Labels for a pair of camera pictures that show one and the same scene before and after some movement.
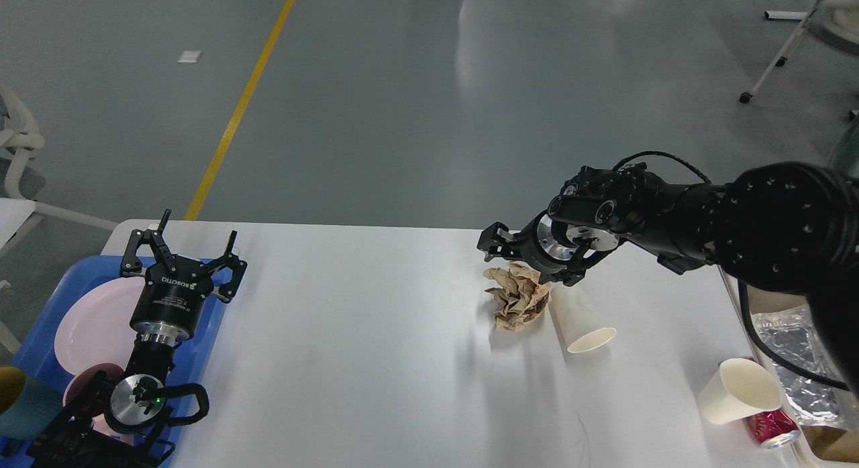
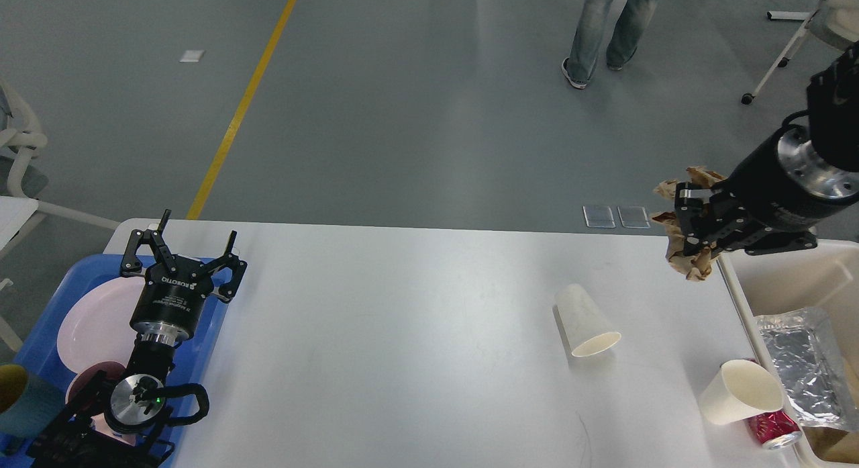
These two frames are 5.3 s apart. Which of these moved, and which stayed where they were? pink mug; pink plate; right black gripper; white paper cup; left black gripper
Moved: right black gripper
Stayed: pink mug; pink plate; left black gripper; white paper cup
